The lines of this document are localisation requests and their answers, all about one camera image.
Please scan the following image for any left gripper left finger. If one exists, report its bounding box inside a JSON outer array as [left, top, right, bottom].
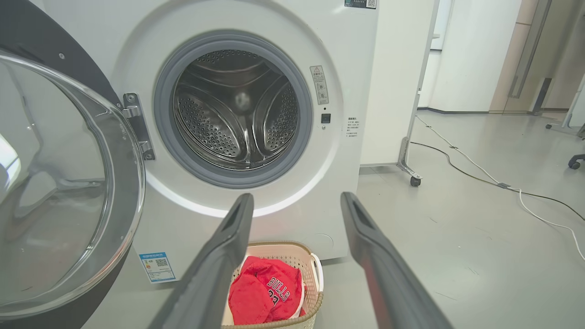
[[146, 193, 254, 329]]

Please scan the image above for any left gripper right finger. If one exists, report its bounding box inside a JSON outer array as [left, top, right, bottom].
[[339, 191, 453, 329]]

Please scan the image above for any red basketball jersey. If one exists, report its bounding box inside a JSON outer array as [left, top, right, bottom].
[[228, 256, 306, 326]]

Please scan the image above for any dark grey round washer door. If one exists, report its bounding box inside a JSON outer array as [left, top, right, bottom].
[[0, 0, 156, 329]]

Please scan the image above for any cream perforated laundry basket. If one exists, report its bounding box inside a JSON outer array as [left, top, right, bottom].
[[222, 241, 324, 329]]

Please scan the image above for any white front-load washing machine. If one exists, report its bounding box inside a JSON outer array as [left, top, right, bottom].
[[27, 0, 380, 284]]

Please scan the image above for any blue energy label sticker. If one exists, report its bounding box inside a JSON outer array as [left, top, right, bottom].
[[138, 251, 176, 284]]

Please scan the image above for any grey caster wheel leg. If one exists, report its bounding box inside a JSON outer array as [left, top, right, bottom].
[[360, 0, 440, 187]]

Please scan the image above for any grey warning sticker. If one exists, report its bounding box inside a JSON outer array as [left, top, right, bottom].
[[310, 65, 330, 106]]

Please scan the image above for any white partition on casters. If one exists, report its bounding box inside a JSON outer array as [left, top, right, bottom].
[[545, 73, 585, 138]]

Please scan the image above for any black floor cable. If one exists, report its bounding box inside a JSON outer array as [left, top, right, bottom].
[[410, 142, 585, 222]]

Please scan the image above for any white floor cable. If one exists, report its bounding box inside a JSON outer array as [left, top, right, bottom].
[[415, 115, 585, 262]]

